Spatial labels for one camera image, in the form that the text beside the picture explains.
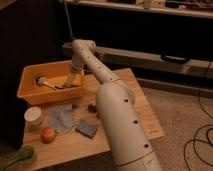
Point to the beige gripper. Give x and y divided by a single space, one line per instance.
72 77

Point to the dark grape bunch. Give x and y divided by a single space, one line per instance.
92 108

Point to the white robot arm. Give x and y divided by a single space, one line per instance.
128 142

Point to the white paper cup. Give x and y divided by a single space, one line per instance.
34 116

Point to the white-headed dish brush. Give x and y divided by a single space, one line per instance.
42 81

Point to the metal pole with base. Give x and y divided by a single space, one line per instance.
71 35

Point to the grey cloth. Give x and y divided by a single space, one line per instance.
61 118

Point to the yellow plastic bin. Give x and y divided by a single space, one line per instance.
55 73

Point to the blue-grey sponge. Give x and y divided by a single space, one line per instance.
85 128

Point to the wooden table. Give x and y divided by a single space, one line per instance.
72 145

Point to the red apple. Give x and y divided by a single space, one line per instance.
47 135

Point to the green pear-shaped toy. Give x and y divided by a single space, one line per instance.
26 154

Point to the black handle on shelf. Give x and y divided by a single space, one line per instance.
172 59

